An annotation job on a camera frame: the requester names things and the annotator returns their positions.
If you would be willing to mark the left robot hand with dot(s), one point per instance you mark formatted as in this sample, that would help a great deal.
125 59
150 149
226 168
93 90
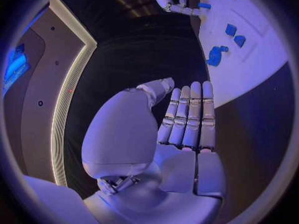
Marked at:
121 134

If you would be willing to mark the short blue peg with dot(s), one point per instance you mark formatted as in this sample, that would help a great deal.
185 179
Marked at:
204 5

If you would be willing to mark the white task board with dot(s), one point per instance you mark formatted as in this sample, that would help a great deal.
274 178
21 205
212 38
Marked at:
257 63

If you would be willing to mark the small blue block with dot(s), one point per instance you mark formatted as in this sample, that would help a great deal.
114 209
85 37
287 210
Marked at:
240 41
230 29

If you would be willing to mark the blue gear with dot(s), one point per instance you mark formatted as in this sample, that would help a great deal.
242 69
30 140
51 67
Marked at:
215 57

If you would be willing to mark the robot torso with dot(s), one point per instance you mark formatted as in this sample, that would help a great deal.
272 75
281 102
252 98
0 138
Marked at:
46 82

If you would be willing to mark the glowing light bar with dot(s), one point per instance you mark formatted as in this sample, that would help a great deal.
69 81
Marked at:
16 67

